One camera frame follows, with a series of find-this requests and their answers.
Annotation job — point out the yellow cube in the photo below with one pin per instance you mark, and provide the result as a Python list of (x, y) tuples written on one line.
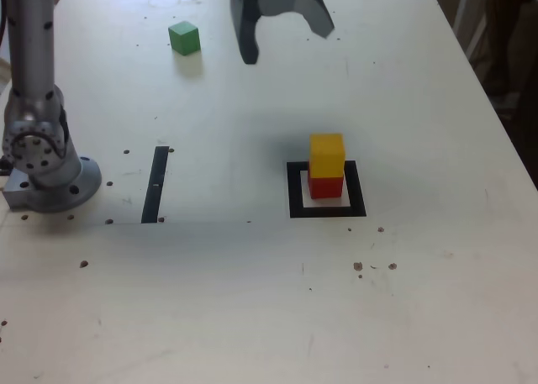
[(327, 157)]

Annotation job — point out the red cube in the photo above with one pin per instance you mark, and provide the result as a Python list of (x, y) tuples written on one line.
[(325, 188)]

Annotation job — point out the black tape strip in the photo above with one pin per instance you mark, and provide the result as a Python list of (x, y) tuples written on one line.
[(154, 186)]

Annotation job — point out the black tape square outline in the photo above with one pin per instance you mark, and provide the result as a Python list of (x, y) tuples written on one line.
[(294, 190)]

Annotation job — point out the green cube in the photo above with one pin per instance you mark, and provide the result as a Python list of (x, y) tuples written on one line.
[(185, 39)]

